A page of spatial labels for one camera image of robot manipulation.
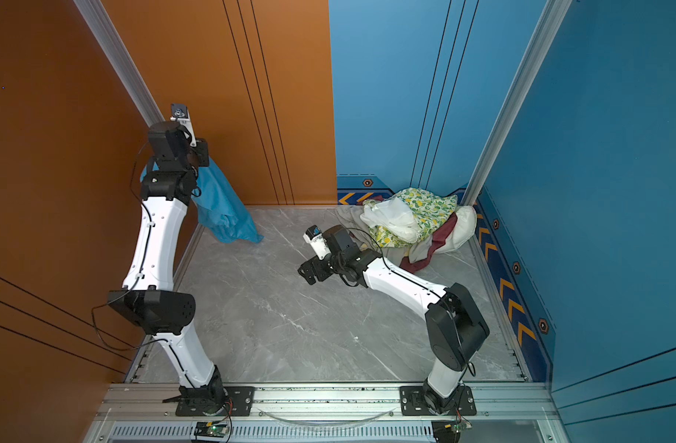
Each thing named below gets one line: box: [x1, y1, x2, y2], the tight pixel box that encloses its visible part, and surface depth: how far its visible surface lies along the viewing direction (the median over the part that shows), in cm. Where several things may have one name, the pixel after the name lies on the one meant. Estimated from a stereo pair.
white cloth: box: [360, 196, 420, 244], surface depth 104 cm
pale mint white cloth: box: [434, 204, 478, 255], surface depth 108 cm
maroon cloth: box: [398, 211, 459, 275], surface depth 104 cm
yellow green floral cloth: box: [368, 187, 459, 249], surface depth 107 cm
